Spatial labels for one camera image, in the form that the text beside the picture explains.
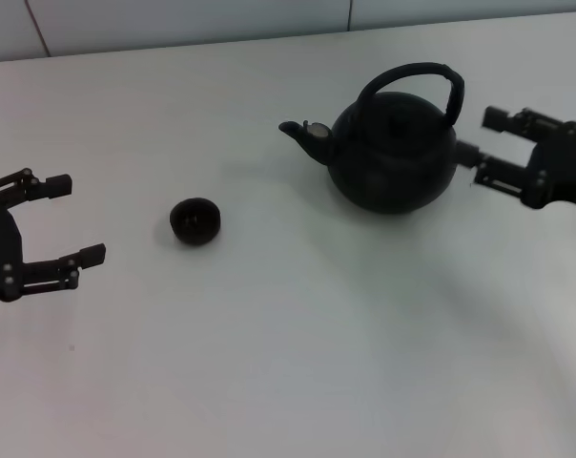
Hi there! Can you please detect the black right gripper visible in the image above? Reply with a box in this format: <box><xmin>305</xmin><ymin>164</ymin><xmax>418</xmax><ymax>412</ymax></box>
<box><xmin>457</xmin><ymin>107</ymin><xmax>576</xmax><ymax>211</ymax></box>

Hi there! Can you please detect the black round teapot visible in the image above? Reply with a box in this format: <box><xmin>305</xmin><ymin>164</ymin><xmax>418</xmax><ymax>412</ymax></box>
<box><xmin>278</xmin><ymin>61</ymin><xmax>465</xmax><ymax>215</ymax></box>

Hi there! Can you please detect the small dark brown teacup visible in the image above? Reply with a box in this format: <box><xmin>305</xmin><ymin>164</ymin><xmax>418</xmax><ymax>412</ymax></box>
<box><xmin>169</xmin><ymin>197</ymin><xmax>222</xmax><ymax>247</ymax></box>

